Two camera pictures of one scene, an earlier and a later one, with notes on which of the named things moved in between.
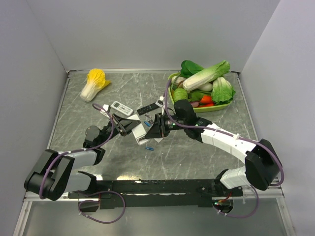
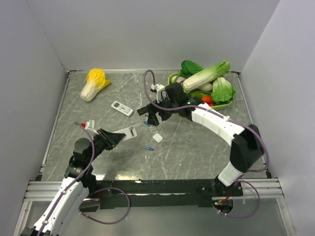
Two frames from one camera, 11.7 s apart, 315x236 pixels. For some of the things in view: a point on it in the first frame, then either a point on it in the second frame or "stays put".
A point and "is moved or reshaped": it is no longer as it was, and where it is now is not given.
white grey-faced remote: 139,132 is moved or reshaped
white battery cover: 158,139 stays put
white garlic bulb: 178,80 stays put
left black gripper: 126,125 to 110,139
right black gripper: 158,129 to 152,109
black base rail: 128,193 stays put
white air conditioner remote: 122,108 stays put
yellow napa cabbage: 96,81 stays put
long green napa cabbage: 206,75 stays put
